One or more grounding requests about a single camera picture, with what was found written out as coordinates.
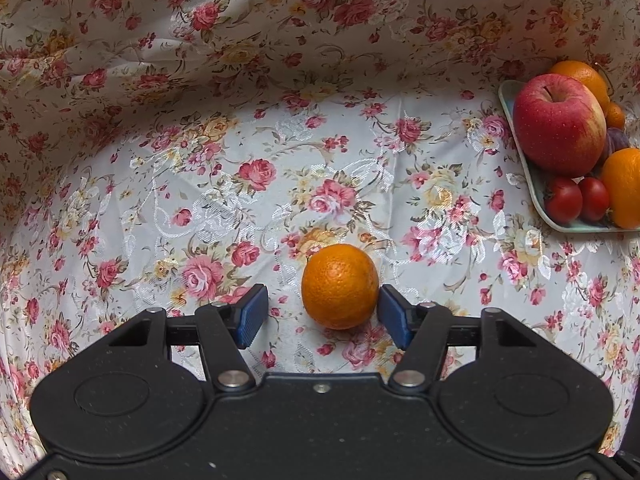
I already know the small mandarin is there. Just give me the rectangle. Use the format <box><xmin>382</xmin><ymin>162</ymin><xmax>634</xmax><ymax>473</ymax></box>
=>
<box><xmin>605</xmin><ymin>102</ymin><xmax>626</xmax><ymax>130</ymax></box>
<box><xmin>300</xmin><ymin>244</ymin><xmax>378</xmax><ymax>330</ymax></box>

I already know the light green rectangular tray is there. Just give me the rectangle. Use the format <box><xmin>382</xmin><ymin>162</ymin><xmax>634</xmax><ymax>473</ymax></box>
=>
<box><xmin>498</xmin><ymin>80</ymin><xmax>639</xmax><ymax>234</ymax></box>

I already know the red tomato tray front-left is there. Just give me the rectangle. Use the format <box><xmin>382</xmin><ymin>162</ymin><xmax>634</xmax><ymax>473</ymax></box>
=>
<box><xmin>544</xmin><ymin>177</ymin><xmax>582</xmax><ymax>224</ymax></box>

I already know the floral tablecloth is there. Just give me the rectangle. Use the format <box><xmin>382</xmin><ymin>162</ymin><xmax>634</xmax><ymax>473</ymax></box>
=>
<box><xmin>1</xmin><ymin>0</ymin><xmax>639</xmax><ymax>477</ymax></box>

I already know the red tomato tray front-right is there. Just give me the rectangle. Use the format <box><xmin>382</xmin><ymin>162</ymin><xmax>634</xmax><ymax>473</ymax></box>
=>
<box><xmin>578</xmin><ymin>177</ymin><xmax>610</xmax><ymax>222</ymax></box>

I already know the large red apple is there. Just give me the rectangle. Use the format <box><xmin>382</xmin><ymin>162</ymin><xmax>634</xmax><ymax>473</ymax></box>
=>
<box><xmin>512</xmin><ymin>74</ymin><xmax>606</xmax><ymax>178</ymax></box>

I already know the large orange with stem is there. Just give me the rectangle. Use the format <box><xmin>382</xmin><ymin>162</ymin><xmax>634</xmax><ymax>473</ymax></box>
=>
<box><xmin>600</xmin><ymin>148</ymin><xmax>640</xmax><ymax>230</ymax></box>

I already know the purple plum tray rear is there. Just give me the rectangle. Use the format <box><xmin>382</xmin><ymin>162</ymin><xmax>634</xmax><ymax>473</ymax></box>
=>
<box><xmin>599</xmin><ymin>127</ymin><xmax>630</xmax><ymax>164</ymax></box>

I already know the small mandarin on tray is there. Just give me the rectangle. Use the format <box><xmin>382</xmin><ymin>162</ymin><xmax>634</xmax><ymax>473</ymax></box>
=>
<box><xmin>605</xmin><ymin>102</ymin><xmax>626</xmax><ymax>130</ymax></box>

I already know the rear orange with stem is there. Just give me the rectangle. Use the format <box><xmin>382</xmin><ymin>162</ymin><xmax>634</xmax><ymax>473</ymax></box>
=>
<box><xmin>549</xmin><ymin>60</ymin><xmax>610</xmax><ymax>113</ymax></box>

